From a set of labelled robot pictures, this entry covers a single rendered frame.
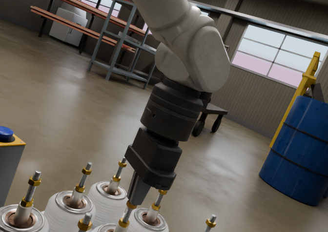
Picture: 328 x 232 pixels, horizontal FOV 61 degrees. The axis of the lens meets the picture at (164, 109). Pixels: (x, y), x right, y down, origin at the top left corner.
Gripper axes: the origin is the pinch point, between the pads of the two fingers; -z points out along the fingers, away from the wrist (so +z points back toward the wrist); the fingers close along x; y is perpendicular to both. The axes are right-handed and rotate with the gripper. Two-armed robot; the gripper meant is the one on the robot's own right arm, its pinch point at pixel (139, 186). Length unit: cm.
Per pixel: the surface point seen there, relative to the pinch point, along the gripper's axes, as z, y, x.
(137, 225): -11.1, 6.2, -4.1
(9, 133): -3.0, -19.9, -20.1
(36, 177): -2.7, -16.2, -3.9
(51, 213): -12.2, -10.1, -8.2
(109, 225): -10.6, -0.7, -3.1
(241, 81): 61, 479, -458
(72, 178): -36, 14, -66
